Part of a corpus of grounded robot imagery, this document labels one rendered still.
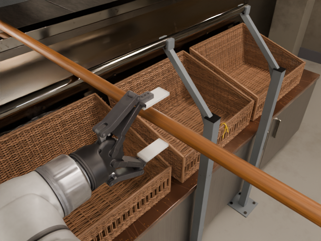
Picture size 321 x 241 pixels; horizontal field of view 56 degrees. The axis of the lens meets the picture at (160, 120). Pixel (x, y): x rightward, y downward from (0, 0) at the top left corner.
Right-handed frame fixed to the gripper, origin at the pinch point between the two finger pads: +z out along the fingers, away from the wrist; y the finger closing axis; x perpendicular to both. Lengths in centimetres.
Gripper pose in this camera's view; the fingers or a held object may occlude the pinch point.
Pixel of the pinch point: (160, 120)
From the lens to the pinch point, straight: 62.8
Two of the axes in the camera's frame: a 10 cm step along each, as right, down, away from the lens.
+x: 7.3, 4.3, -5.4
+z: 6.9, -4.5, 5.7
